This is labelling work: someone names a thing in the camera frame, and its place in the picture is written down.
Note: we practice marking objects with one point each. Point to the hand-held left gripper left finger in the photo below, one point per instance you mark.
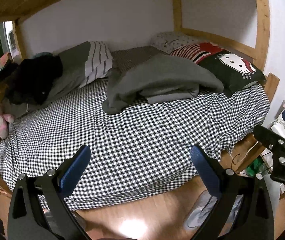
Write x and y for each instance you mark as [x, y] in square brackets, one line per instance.
[73, 172]

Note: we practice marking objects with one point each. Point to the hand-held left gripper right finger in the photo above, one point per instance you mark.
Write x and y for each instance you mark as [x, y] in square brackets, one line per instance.
[205, 172]

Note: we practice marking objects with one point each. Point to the grey zip hoodie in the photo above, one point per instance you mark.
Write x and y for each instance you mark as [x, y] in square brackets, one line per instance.
[157, 80]

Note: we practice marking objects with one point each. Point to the green plastic bag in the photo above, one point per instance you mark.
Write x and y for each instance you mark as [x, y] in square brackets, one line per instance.
[253, 167]

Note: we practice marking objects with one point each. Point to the grey sneaker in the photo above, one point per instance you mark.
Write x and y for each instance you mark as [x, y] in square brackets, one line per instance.
[200, 212]

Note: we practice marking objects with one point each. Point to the black white checkered bed sheet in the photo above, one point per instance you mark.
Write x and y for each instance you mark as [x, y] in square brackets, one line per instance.
[132, 142]

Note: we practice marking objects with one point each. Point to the black cat print pillow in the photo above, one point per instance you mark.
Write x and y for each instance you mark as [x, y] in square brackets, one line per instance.
[222, 77]

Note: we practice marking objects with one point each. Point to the black garment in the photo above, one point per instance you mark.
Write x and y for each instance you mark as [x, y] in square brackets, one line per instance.
[32, 80]

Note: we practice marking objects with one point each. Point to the red striped pillow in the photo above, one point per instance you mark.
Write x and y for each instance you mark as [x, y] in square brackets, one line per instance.
[190, 52]

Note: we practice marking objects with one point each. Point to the grey white striped pillow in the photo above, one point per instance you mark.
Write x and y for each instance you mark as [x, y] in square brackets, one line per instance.
[97, 62]

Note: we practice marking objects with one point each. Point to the fine checkered grey blanket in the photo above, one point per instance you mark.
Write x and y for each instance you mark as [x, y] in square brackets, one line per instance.
[132, 56]

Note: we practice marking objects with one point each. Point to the white spotted pillow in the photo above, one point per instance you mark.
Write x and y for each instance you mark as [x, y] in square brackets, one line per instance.
[167, 40]

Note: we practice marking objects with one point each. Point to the wooden bunk bed frame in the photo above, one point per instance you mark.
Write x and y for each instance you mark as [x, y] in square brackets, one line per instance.
[262, 30]

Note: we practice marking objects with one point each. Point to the white wall unit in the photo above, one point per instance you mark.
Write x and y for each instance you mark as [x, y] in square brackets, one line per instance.
[12, 41]

